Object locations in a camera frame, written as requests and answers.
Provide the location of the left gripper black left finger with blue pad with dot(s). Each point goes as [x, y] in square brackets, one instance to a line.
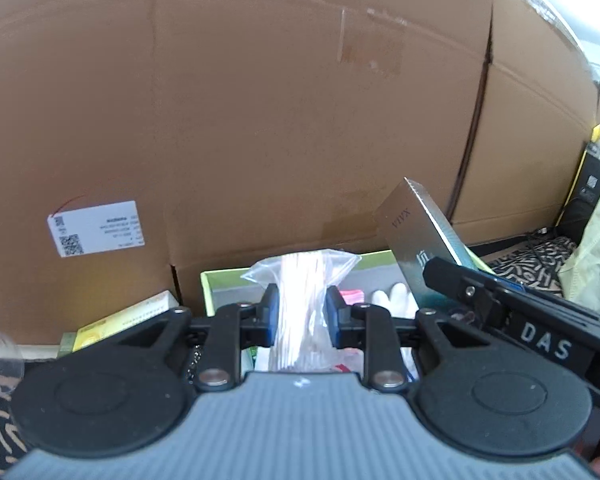
[131, 389]

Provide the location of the green cardboard storage box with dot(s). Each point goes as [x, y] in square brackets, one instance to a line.
[374, 271]

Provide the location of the white pink glove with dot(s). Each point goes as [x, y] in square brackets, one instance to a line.
[401, 303]

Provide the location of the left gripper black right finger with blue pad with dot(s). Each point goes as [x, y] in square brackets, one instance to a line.
[481, 394]

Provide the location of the clear plastic bag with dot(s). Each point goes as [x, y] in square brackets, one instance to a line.
[302, 343]

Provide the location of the silver gold slim box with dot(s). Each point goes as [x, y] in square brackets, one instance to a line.
[416, 230]

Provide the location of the yellow-green flat box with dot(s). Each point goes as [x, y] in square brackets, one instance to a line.
[116, 323]

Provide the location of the black yellow box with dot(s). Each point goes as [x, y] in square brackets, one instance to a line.
[581, 199]

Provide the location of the white shipping label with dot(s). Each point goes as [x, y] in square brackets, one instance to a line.
[97, 229]

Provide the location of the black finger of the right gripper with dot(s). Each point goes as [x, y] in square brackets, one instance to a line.
[463, 294]

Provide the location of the large brown cardboard box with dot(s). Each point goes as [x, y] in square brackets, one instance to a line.
[248, 128]

